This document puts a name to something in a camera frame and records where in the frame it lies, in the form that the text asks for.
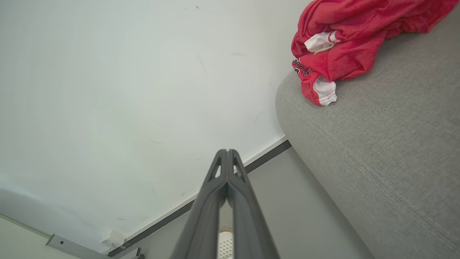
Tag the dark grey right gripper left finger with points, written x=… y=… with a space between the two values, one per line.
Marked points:
x=203 y=216

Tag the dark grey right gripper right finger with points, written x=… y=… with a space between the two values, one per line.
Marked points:
x=248 y=219

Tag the red and white jersey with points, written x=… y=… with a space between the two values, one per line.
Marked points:
x=345 y=39

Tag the beige plastic laundry basket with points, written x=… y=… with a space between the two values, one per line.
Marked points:
x=225 y=244

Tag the grey fabric sofa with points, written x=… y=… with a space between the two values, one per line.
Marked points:
x=381 y=151

